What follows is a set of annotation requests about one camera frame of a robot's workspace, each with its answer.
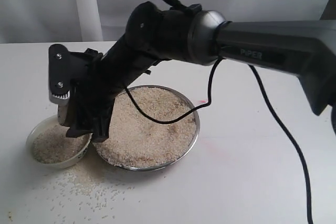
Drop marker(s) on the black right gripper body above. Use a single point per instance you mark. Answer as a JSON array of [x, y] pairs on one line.
[[151, 36]]

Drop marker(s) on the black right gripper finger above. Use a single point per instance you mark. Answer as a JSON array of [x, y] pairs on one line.
[[79, 112], [101, 123]]

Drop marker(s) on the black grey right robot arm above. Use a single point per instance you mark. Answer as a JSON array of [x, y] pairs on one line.
[[303, 49]]

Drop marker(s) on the rice in white bowl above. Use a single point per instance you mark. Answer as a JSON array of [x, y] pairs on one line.
[[52, 146]]

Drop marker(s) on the rice in steel pan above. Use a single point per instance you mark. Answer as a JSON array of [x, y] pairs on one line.
[[157, 129]]

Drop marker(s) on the white ceramic bowl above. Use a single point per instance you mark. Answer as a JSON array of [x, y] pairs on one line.
[[43, 126]]

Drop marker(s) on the spilled rice on table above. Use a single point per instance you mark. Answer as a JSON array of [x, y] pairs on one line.
[[87, 192]]

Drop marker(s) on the stainless steel round pan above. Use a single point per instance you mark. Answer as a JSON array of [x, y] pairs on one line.
[[197, 134]]

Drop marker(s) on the dark stand at right edge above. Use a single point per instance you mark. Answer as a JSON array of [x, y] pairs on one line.
[[329, 12]]

